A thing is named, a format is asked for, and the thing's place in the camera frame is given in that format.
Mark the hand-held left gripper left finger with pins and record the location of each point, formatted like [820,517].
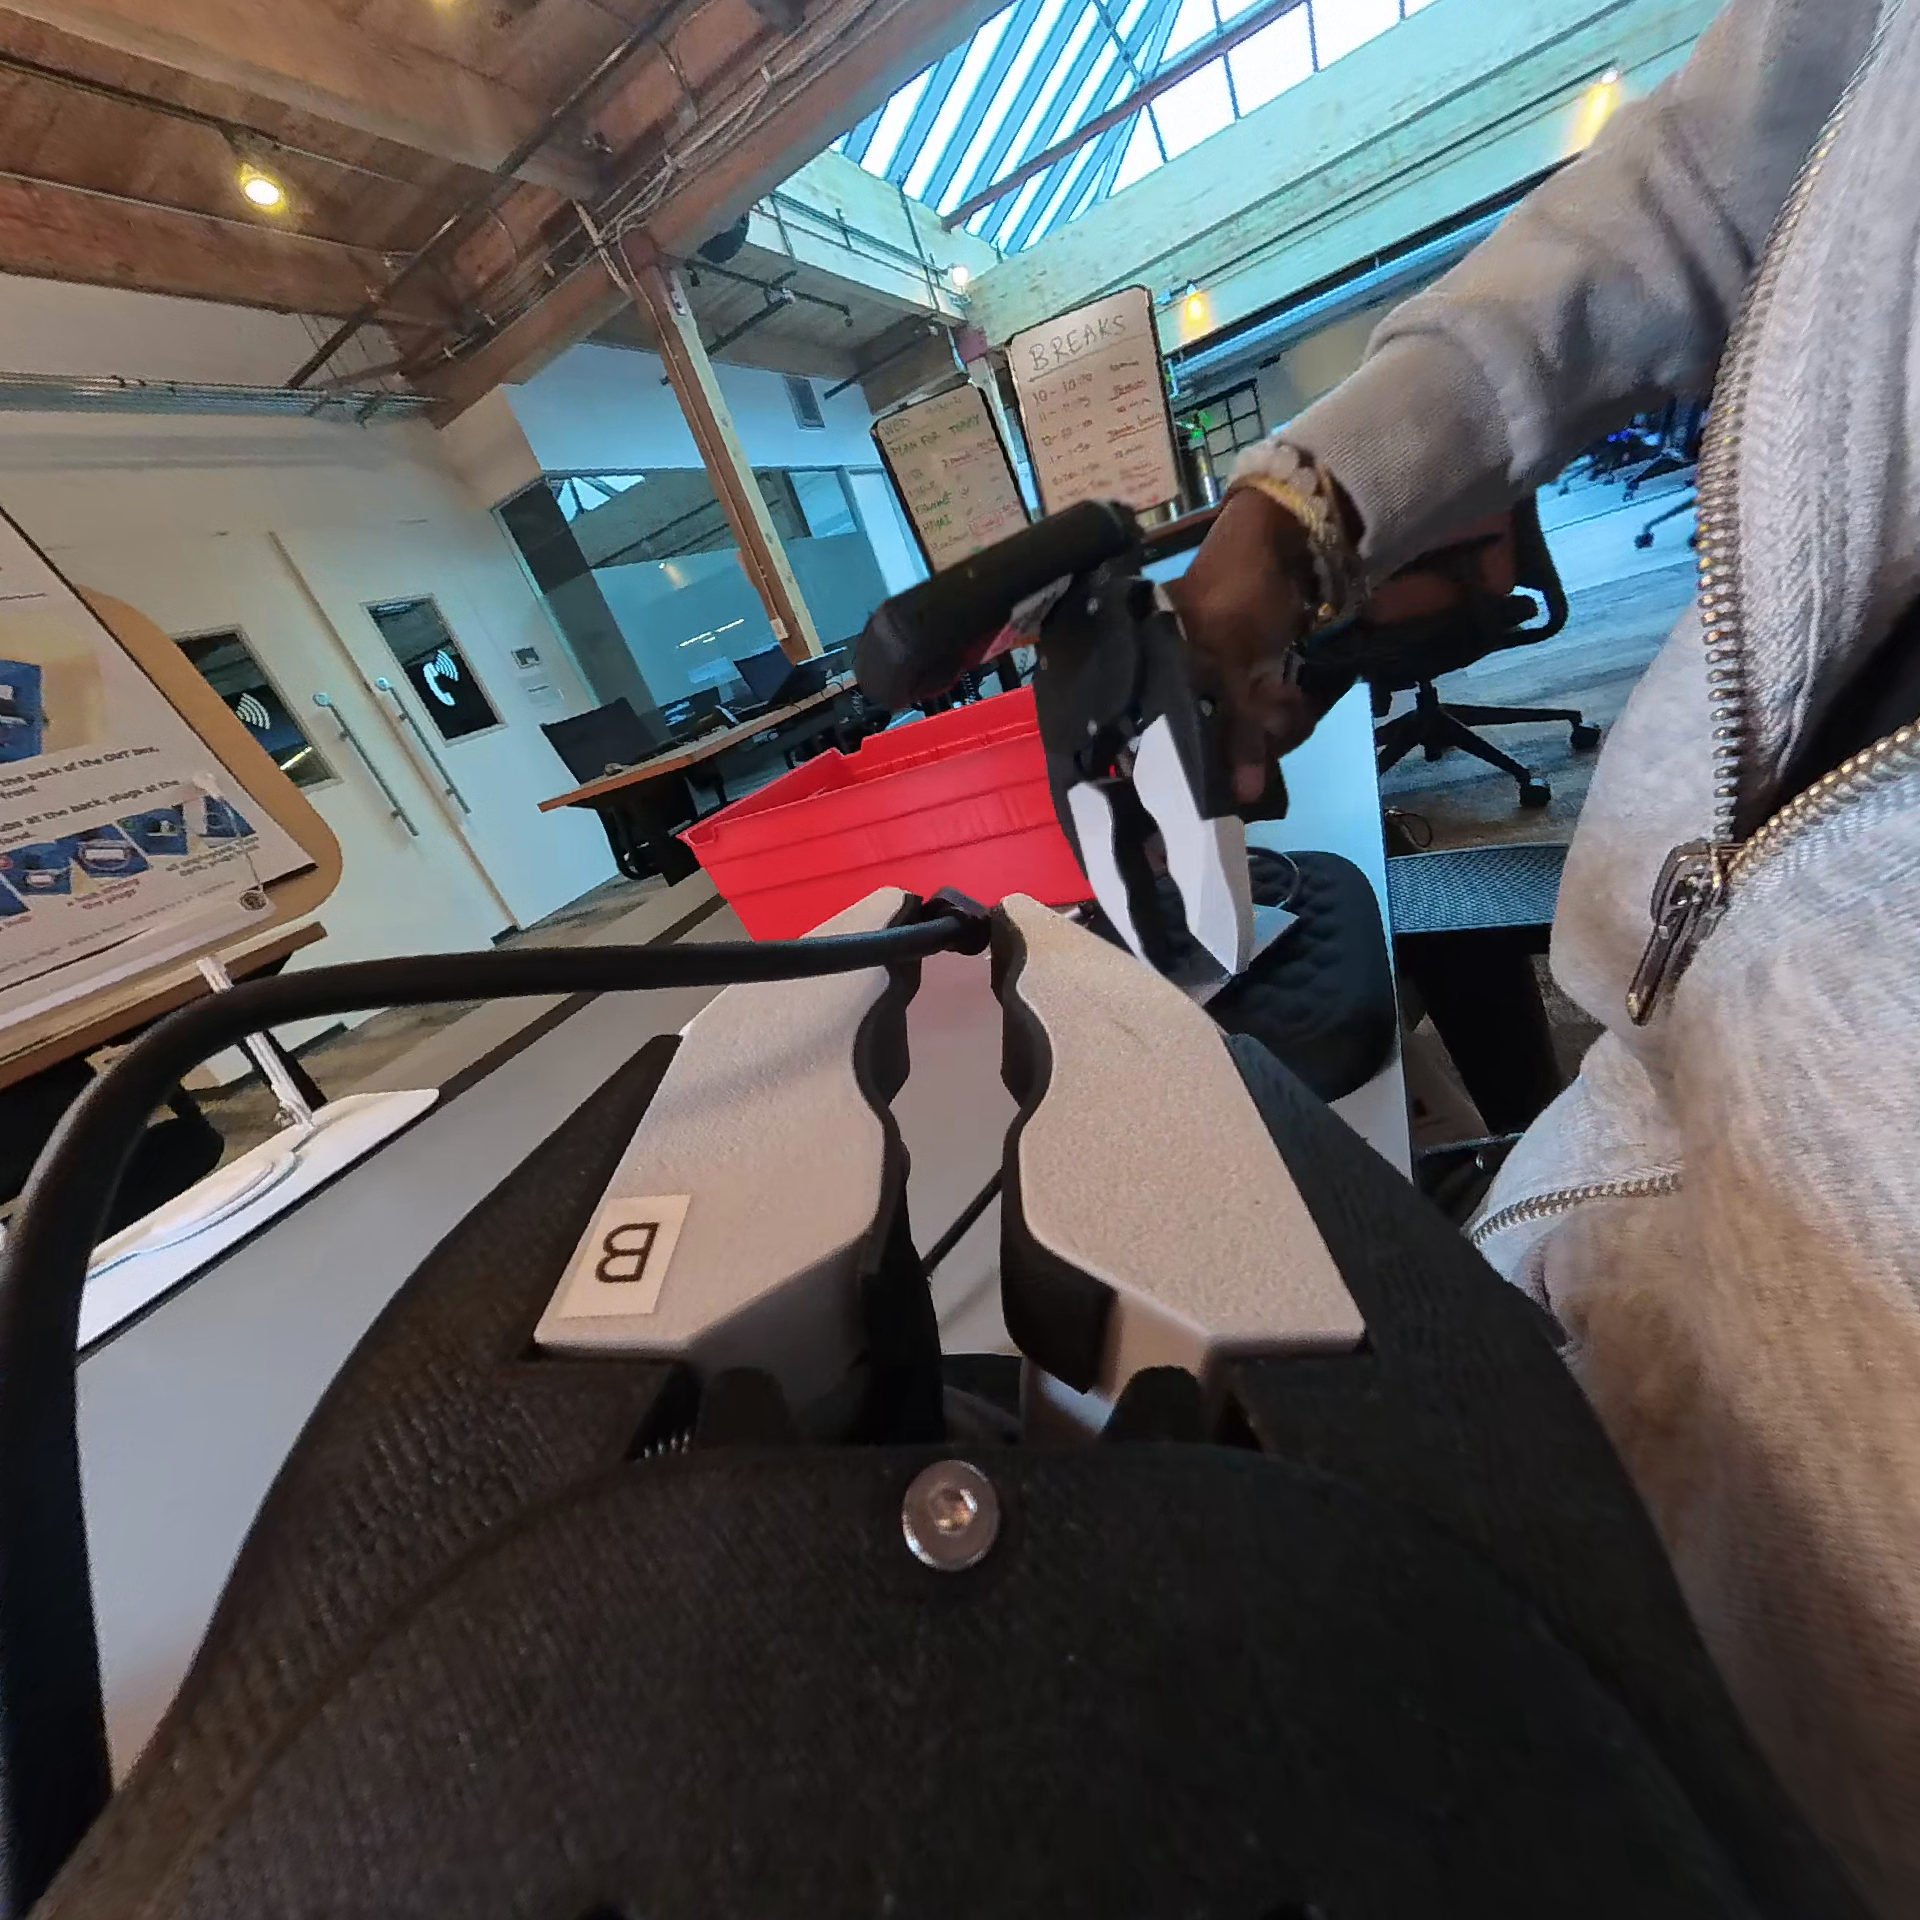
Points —
[748,1141]

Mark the person's right forearm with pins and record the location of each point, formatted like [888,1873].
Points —
[1500,345]

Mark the black dimpled cushion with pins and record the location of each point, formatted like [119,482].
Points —
[1319,1021]

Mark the black office chair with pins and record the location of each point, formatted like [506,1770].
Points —
[1441,706]

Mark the grey metal usb hub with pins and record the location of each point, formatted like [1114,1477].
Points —
[1266,935]

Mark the black desk chair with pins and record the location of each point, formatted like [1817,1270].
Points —
[598,766]

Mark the wooden support post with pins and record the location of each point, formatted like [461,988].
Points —
[727,451]

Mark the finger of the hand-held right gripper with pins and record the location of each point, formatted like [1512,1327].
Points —
[1107,856]
[1192,856]

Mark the black phone sign panel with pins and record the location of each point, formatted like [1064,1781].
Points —
[434,676]

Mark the red plastic bin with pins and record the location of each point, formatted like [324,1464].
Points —
[898,812]

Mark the round ceiling lamp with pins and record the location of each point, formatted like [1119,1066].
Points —
[260,186]

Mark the wooden office desk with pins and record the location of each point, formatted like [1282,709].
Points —
[704,750]

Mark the metal bottle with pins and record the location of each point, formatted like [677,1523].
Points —
[1201,466]

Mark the black mesh chair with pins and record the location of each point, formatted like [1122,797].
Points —
[1480,915]

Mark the small handwritten whiteboard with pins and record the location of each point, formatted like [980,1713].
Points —
[951,482]

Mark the large handwritten whiteboard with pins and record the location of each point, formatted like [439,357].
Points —
[1094,405]

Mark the person's grey zip hoodie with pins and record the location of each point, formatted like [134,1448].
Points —
[1770,1199]

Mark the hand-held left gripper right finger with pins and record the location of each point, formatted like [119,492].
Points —
[1169,1171]

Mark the person's right hand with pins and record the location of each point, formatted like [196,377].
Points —
[1251,632]

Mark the printed instruction board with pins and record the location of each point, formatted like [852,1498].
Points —
[119,782]

